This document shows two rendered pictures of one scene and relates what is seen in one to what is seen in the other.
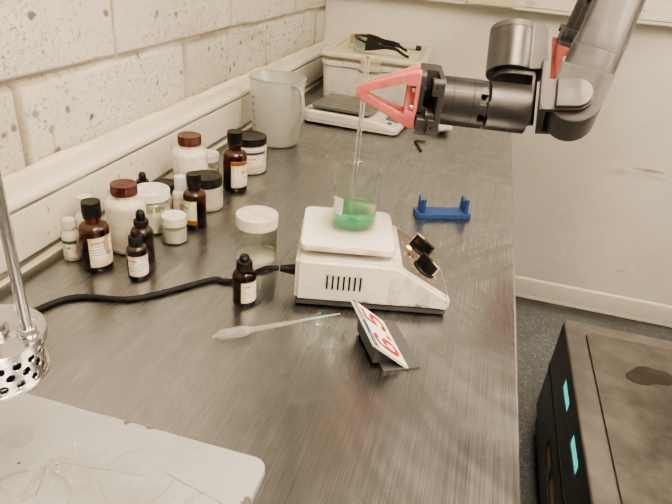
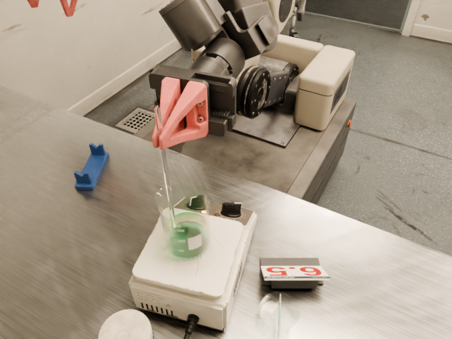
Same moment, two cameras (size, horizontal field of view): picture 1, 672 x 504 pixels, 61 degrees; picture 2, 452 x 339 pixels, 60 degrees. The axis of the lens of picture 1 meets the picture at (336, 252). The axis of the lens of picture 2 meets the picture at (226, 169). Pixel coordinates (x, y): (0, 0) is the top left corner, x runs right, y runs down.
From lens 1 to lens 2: 0.62 m
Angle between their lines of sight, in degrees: 60
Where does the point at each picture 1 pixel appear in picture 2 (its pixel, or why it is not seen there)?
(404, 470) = (419, 298)
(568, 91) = (268, 29)
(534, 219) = not seen: outside the picture
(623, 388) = not seen: hidden behind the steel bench
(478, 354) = (301, 218)
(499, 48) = (199, 21)
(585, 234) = not seen: hidden behind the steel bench
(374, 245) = (231, 235)
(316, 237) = (209, 279)
